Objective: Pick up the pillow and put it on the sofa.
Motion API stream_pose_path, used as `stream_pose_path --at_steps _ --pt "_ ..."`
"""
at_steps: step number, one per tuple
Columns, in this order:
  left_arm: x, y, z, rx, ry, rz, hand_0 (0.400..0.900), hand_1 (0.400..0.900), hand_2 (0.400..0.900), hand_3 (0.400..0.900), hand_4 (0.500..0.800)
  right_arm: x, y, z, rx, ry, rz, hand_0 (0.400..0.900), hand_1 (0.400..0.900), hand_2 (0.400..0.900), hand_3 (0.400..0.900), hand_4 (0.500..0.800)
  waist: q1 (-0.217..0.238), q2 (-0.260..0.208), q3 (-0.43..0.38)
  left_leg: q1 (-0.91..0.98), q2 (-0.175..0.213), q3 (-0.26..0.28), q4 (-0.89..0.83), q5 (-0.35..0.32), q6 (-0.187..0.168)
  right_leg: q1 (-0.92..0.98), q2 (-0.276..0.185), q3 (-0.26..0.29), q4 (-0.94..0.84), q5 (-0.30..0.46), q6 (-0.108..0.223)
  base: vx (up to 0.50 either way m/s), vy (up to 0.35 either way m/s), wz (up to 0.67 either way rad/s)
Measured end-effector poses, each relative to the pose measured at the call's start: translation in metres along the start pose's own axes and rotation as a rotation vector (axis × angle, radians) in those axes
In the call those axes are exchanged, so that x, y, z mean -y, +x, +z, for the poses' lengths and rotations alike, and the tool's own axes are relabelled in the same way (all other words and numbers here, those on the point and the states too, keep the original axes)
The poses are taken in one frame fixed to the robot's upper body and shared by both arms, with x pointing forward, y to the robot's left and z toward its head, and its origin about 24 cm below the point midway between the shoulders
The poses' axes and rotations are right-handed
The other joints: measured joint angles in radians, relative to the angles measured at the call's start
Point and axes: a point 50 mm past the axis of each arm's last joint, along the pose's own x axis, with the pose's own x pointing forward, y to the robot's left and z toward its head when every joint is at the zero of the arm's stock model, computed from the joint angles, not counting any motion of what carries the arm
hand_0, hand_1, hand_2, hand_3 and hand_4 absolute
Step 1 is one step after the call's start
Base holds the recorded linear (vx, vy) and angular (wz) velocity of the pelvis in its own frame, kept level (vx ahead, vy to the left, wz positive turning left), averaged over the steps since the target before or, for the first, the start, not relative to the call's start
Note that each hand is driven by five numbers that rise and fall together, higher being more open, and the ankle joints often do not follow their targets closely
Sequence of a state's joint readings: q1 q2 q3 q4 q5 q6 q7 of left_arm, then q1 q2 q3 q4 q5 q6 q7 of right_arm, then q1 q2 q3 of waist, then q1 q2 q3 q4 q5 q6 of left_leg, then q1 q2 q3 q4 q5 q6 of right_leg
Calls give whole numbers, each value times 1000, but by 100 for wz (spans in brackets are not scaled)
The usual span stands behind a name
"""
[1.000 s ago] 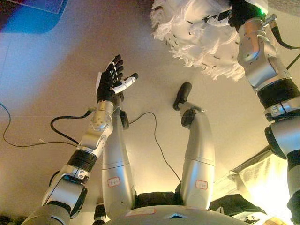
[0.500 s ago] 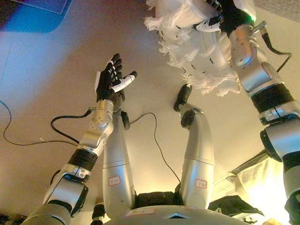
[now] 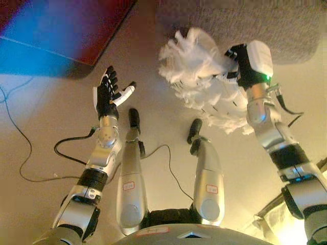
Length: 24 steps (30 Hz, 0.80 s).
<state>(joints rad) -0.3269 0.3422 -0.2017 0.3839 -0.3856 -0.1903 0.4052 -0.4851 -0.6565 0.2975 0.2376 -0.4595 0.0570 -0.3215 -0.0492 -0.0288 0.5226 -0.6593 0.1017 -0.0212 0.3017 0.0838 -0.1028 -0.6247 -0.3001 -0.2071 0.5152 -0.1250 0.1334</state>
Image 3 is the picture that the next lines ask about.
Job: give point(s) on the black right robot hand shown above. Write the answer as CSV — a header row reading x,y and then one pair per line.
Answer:
x,y
251,66

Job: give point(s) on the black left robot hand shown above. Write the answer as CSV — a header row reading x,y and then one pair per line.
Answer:
x,y
106,98

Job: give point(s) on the cream fringed pillow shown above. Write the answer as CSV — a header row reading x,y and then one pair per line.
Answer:
x,y
199,76

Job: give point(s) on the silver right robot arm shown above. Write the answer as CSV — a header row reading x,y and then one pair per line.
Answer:
x,y
283,148

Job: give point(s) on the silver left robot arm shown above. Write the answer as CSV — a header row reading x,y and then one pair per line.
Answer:
x,y
99,158

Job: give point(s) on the black left robot foot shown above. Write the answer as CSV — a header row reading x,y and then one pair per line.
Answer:
x,y
134,120

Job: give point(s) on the black robot foot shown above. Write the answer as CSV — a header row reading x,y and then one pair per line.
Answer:
x,y
134,120
194,130

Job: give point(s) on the grey shaggy rug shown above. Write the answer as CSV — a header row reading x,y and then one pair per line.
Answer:
x,y
268,23

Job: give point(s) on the red wooden cabinet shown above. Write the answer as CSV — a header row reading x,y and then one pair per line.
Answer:
x,y
64,30

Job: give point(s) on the black right robot foot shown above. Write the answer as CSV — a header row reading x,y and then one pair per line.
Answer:
x,y
194,130

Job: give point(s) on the silver left robot leg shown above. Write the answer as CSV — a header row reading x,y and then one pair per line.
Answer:
x,y
131,183

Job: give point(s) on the silver robot leg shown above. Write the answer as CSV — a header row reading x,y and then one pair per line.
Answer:
x,y
208,178
131,183

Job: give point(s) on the silver right robot leg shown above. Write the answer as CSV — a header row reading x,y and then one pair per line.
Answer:
x,y
208,178

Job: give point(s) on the grey robot torso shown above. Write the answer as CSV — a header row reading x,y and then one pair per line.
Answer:
x,y
189,229

